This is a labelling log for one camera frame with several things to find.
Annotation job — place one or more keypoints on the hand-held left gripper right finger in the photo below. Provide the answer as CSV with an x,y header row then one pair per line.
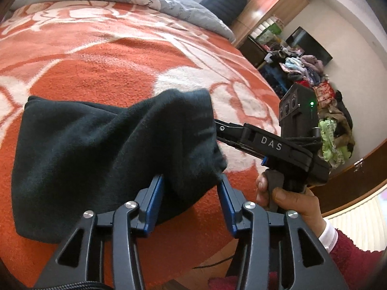
x,y
226,205

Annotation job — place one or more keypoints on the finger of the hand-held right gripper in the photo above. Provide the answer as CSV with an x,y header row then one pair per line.
x,y
238,146
231,127

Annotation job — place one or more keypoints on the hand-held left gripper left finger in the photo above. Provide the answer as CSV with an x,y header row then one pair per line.
x,y
154,205

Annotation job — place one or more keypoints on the black pants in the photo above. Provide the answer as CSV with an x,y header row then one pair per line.
x,y
90,157

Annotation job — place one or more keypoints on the person's right forearm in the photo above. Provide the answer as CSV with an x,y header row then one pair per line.
x,y
353,253

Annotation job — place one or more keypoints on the person's right hand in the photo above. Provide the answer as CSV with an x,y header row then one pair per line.
x,y
308,207

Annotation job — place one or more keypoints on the pile of assorted clothes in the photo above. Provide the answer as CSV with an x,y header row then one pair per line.
x,y
332,117

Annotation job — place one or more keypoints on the brown wooden door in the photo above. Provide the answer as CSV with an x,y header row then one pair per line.
x,y
362,181

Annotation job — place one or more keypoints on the red fuzzy mat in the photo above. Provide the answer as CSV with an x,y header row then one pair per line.
x,y
223,281

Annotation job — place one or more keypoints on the dark side cabinet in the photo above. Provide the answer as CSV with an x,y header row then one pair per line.
x,y
252,53

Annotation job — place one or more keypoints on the green and white package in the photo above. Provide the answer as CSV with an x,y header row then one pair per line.
x,y
267,31

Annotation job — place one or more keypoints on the black television screen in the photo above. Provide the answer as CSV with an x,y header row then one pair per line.
x,y
308,45

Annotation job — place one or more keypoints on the wooden wardrobe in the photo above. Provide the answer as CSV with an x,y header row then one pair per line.
x,y
272,0

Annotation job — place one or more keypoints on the orange and white blanket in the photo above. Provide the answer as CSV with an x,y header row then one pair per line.
x,y
90,66

